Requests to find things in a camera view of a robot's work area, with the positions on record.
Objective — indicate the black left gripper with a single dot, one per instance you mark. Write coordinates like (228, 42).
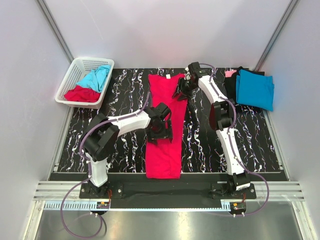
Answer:
(166, 134)

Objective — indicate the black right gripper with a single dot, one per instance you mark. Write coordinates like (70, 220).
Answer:
(185, 95)

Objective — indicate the red t-shirt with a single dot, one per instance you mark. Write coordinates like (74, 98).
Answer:
(164, 159)

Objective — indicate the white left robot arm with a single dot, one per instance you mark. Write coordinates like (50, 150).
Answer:
(102, 133)

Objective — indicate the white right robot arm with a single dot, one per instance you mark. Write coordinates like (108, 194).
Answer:
(222, 120)

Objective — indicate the folded black t-shirt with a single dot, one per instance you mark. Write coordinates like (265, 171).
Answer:
(230, 82)

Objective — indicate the folded pink t-shirt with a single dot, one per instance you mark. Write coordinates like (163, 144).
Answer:
(229, 73)

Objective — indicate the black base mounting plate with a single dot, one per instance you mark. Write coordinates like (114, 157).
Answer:
(191, 191)

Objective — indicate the folded blue t-shirt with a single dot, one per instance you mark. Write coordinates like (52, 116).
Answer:
(254, 90)

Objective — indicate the light blue shirt in basket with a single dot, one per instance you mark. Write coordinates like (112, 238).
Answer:
(96, 79)

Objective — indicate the red shirt in basket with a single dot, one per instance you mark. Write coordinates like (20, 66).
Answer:
(82, 94)

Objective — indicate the white plastic laundry basket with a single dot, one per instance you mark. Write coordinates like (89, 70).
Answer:
(78, 69)

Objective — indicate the aluminium frame rail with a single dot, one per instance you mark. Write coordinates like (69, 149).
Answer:
(58, 195)

